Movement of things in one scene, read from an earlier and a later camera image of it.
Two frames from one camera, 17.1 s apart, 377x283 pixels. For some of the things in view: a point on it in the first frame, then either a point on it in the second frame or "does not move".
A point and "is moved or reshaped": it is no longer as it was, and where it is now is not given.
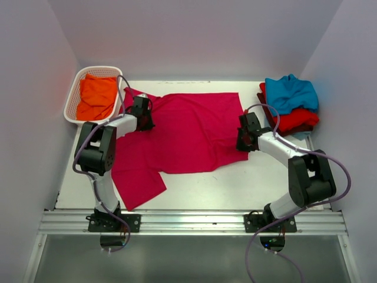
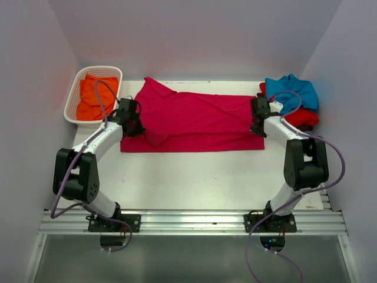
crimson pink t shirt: x=191 y=132 is moved or reshaped
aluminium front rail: x=189 y=221 does not move
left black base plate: x=109 y=223 does not move
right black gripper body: x=241 y=144 → x=257 y=131
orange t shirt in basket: x=97 y=98 does not move
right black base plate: x=253 y=221 does not move
